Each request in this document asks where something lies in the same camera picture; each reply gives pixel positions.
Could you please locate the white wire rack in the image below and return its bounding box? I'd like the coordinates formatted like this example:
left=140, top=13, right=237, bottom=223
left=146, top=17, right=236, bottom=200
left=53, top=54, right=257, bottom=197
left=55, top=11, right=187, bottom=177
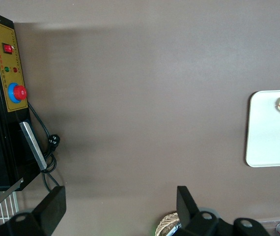
left=0, top=190, right=20, bottom=229

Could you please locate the clear acrylic bottle rack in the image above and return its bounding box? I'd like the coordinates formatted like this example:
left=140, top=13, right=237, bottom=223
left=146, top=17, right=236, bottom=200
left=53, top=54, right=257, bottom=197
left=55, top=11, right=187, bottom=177
left=254, top=215, right=280, bottom=236

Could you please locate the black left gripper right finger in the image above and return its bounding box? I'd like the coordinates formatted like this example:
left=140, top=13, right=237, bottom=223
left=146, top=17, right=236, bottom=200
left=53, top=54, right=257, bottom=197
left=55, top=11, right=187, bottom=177
left=171, top=186, right=237, bottom=236

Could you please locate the oval wicker basket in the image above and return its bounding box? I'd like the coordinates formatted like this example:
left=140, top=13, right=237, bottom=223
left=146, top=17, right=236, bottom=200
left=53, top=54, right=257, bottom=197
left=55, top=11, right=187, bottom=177
left=156, top=211, right=180, bottom=236

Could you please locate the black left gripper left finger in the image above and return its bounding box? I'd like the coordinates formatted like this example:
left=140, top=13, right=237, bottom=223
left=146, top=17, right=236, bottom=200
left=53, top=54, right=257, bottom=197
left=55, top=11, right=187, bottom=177
left=7, top=186, right=67, bottom=236

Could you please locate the beige plastic tray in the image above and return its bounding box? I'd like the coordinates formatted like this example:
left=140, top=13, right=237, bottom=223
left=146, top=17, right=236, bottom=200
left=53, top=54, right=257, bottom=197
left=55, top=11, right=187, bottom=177
left=245, top=89, right=280, bottom=168

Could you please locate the black power cable with plug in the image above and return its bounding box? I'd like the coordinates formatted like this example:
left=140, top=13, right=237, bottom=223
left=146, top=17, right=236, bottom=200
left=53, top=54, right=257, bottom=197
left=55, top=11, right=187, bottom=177
left=28, top=101, right=62, bottom=193

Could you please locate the black sealing machine yellow panel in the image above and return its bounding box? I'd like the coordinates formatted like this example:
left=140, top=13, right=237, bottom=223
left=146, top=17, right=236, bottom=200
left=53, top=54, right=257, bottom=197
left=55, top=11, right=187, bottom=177
left=0, top=7, right=43, bottom=192

